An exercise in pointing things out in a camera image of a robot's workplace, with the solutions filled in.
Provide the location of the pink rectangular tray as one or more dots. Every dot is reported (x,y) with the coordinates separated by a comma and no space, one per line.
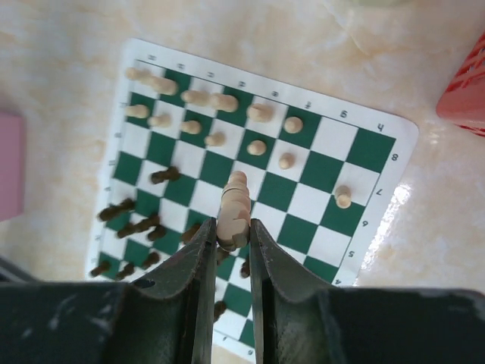
(13,142)

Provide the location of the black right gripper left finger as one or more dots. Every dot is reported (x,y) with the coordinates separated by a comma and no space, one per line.
(166,316)

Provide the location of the light wooden chess piece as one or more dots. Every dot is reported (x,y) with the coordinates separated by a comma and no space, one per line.
(233,221)

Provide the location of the light wooden pawn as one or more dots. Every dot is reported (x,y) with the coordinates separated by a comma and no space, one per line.
(343,196)

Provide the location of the red plastic basket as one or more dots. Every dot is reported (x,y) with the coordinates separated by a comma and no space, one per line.
(462,102)

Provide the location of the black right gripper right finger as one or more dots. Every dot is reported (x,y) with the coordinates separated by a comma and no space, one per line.
(300,318)

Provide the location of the green white chess mat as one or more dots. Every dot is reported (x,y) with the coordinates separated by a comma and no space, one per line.
(182,124)

